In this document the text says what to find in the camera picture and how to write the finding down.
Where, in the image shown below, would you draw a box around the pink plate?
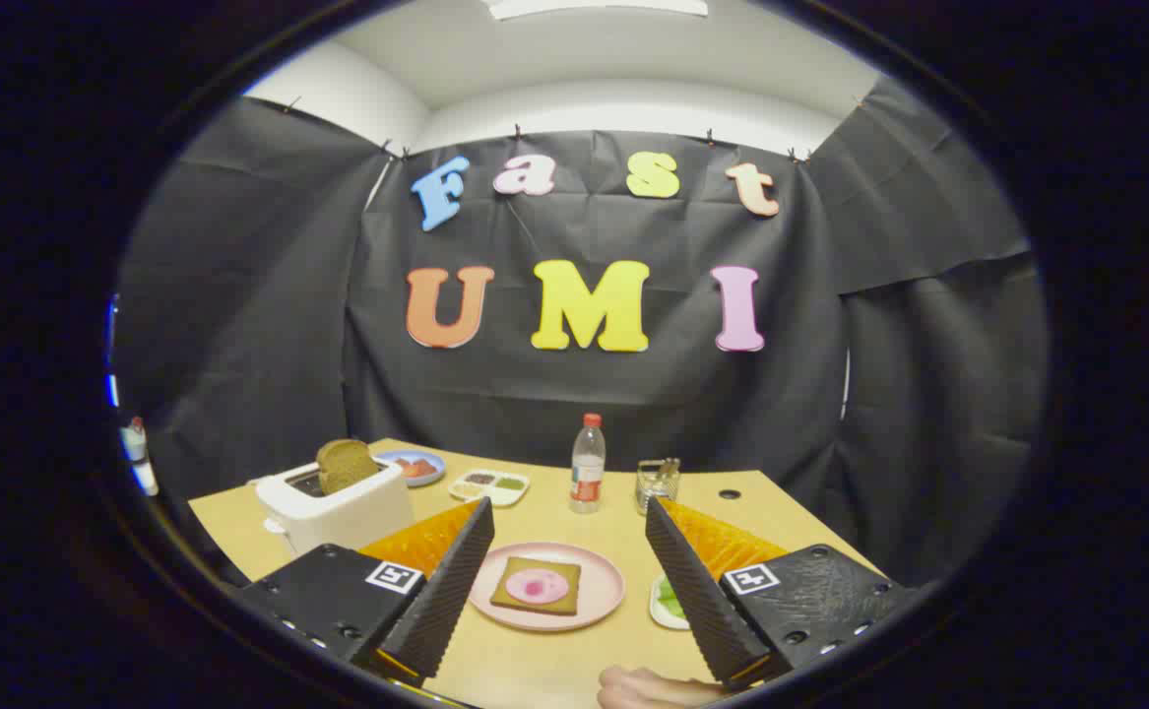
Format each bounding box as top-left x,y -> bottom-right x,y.
468,542 -> 626,632

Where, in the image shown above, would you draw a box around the white toaster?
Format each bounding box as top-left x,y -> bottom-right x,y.
255,459 -> 415,558

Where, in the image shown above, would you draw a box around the pink ham slice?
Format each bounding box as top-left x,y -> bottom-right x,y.
505,568 -> 570,605

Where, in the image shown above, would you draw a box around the black backdrop cloth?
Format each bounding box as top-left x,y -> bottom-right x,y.
113,77 -> 1050,592

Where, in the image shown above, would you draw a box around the small white plate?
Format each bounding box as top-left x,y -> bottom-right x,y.
649,574 -> 693,631

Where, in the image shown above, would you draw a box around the ceiling light panel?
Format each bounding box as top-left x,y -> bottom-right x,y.
483,0 -> 709,21

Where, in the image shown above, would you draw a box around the metal wire basket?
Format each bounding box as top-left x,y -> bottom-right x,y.
635,459 -> 681,516

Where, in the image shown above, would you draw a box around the brown bread slice with ham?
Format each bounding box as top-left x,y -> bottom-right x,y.
490,556 -> 582,616

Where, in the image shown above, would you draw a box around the clear plastic bottle red cap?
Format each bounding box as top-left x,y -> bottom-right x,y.
569,414 -> 606,514

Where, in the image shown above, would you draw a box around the blue plate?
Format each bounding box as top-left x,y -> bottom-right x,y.
374,450 -> 447,487

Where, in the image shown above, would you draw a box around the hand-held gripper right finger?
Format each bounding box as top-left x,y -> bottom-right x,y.
644,496 -> 920,688

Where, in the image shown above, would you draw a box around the white divided tray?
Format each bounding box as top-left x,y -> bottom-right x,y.
448,469 -> 531,508

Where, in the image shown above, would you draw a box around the plain brown bread slice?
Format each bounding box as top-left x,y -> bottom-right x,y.
316,439 -> 380,495

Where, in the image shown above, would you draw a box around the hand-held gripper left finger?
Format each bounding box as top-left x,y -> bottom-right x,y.
235,497 -> 496,688

